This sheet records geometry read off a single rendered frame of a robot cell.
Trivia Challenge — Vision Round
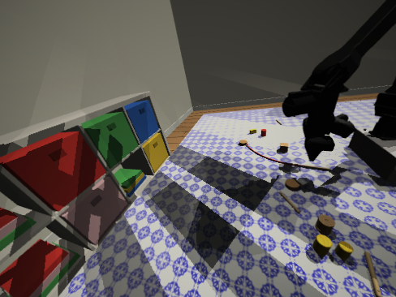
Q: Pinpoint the round wooden disc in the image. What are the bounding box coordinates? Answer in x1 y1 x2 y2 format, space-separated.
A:
285 179 300 191

